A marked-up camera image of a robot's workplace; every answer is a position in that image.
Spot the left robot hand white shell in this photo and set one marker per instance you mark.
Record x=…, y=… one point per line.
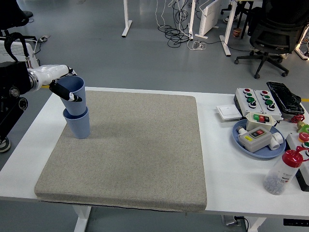
x=50, y=71

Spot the blue ribbed plastic cup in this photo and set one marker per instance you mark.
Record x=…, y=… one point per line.
x=74, y=106
x=78, y=125

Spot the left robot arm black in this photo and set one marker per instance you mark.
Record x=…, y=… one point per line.
x=12, y=79

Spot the small red cup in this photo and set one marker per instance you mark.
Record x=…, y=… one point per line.
x=237, y=32

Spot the grey power strip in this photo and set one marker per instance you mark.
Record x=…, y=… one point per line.
x=44, y=38

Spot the person's grey shoe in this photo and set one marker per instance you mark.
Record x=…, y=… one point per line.
x=28, y=14

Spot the white desk leg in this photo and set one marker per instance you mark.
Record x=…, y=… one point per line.
x=192, y=19
x=126, y=24
x=225, y=41

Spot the grey-brown speckled mat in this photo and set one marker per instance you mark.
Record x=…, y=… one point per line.
x=144, y=145

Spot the white table leg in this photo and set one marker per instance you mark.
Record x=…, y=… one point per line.
x=257, y=224
x=82, y=220

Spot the person's black white shoe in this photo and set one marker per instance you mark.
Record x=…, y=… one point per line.
x=227, y=19

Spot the white four-button control box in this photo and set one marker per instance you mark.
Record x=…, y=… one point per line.
x=262, y=106
x=242, y=101

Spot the black mesh office chair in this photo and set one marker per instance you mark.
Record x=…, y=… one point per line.
x=272, y=36

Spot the blue round plate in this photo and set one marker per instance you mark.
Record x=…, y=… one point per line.
x=265, y=153

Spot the black wrapped tray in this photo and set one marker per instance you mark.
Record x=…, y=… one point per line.
x=285, y=96

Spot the clear bottle red cap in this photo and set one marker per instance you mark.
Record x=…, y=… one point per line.
x=277, y=176

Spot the white box with mushroom button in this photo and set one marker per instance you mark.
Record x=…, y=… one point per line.
x=293, y=142

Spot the black table control panel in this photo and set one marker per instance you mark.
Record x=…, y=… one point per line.
x=295, y=221

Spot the white wall switch plate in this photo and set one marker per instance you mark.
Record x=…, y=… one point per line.
x=228, y=111

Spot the cream switch box green red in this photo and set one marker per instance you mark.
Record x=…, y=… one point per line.
x=252, y=123

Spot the grey switch box red button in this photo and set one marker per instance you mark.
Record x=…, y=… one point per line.
x=256, y=142

